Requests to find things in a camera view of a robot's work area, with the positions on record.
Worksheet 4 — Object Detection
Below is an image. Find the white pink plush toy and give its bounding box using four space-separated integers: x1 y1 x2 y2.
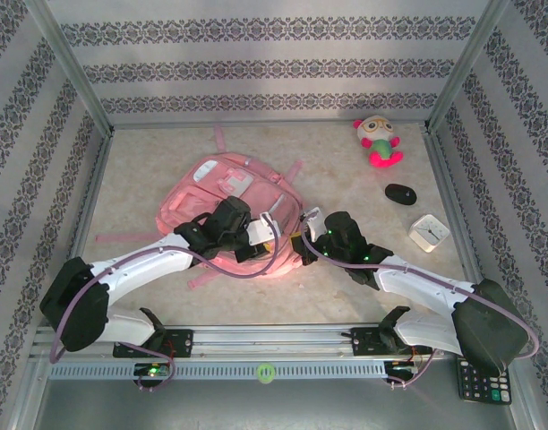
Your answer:
352 114 406 170

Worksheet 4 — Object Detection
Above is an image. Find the green tape ring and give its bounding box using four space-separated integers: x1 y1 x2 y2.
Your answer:
256 362 280 385

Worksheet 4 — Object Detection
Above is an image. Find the aluminium frame post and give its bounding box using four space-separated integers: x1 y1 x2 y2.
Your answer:
22 0 116 135
424 0 511 135

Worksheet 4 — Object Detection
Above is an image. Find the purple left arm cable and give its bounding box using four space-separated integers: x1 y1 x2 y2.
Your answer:
49 214 279 393

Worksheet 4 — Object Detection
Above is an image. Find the slotted grey cable tray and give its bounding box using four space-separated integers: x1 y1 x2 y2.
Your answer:
47 360 388 382

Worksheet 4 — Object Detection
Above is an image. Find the aluminium mounting rail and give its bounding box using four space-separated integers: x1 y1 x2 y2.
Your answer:
30 322 512 359

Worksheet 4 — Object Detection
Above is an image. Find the black computer mouse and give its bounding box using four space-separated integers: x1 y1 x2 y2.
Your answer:
384 183 419 207

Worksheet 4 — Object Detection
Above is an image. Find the aluminium table side rail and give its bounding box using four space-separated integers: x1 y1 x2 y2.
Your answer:
49 129 115 327
424 125 499 323

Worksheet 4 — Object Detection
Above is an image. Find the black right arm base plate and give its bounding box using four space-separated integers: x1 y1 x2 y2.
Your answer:
348 325 434 358

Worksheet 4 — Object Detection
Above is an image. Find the white square alarm clock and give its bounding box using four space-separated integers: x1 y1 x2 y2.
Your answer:
407 213 451 254

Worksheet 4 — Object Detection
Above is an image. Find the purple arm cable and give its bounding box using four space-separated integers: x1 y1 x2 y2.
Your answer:
299 214 540 391
49 214 279 393

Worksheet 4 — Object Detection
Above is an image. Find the small controller circuit board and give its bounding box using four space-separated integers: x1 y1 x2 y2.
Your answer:
384 361 422 378
133 362 172 378

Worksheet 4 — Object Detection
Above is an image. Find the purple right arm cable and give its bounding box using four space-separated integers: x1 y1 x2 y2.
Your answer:
299 214 540 391

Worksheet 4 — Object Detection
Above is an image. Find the aluminium table back rail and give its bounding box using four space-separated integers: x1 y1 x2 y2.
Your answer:
108 116 432 132

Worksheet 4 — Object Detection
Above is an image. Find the black desk calculator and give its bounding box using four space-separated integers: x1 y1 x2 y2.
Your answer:
456 356 513 407

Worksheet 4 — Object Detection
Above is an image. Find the pink student backpack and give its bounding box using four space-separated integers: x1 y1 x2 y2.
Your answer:
94 124 305 291

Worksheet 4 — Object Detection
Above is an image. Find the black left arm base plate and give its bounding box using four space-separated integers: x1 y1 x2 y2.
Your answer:
112 328 194 358

